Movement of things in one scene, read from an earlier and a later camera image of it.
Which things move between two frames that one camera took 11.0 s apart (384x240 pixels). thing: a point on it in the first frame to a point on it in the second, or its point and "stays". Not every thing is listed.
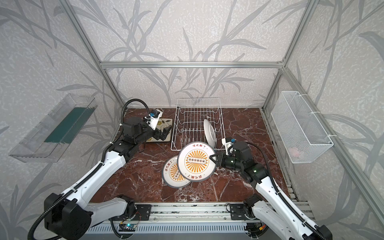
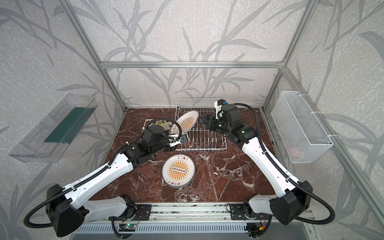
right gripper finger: (219, 163) to (204, 126)
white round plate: (194, 162) to (178, 171)
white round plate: (210, 133) to (186, 122)
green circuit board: (127, 227) stays
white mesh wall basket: (303, 137) stays
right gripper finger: (217, 157) to (206, 118)
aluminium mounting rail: (200, 213) stays
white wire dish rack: (188, 123) stays
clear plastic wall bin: (48, 141) stays
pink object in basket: (294, 152) stays
